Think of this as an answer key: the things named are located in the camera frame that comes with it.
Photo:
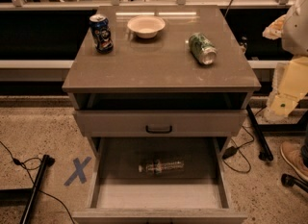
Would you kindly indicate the clear plastic water bottle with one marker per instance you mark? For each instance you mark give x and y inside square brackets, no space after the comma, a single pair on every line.
[157,167]

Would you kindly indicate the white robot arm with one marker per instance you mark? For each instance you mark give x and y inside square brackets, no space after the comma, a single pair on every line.
[290,79]

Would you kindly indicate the grey drawer cabinet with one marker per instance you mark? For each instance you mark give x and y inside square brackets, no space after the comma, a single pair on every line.
[161,73]

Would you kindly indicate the open middle drawer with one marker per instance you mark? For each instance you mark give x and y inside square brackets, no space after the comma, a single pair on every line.
[120,194]

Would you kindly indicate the green soda can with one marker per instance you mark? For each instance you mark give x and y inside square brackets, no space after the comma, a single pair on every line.
[202,49]

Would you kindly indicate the white paper bowl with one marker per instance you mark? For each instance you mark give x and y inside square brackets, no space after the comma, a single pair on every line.
[146,26]

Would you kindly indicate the blue pepsi can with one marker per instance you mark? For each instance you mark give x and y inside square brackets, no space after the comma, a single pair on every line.
[100,30]

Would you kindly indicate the blue tape cross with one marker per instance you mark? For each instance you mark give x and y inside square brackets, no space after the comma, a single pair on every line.
[78,173]

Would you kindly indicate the black tripod leg left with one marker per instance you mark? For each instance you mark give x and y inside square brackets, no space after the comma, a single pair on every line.
[46,162]

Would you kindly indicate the black tripod leg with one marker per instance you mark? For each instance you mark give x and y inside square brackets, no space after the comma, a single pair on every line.
[46,162]
[265,153]

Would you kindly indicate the black tripod leg right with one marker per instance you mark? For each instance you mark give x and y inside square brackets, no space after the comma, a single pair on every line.
[265,153]

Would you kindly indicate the brown shoe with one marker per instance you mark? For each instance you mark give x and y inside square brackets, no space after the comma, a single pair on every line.
[292,155]

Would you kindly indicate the black chair caster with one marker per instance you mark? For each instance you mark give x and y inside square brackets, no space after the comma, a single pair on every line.
[290,181]

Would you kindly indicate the closed top drawer with handle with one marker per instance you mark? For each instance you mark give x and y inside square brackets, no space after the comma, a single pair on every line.
[160,123]

